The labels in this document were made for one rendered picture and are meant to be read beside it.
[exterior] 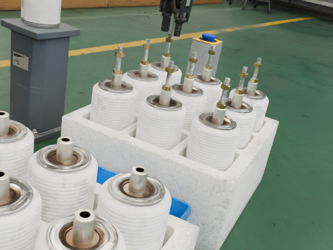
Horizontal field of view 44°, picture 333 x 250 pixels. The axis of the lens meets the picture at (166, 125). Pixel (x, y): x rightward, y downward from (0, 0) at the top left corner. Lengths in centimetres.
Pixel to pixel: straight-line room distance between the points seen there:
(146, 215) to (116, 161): 35
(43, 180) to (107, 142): 30
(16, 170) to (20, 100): 54
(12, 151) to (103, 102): 29
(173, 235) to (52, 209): 17
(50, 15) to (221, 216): 65
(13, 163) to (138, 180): 20
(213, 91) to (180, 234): 50
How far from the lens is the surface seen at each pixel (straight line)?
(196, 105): 92
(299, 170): 130
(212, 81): 105
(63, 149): 58
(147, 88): 95
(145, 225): 53
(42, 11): 110
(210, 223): 81
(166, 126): 81
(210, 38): 120
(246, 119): 88
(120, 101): 86
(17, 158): 64
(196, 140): 79
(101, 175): 85
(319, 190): 123
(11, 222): 49
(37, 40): 109
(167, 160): 79
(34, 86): 113
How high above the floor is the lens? 55
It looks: 24 degrees down
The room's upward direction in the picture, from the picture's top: 11 degrees clockwise
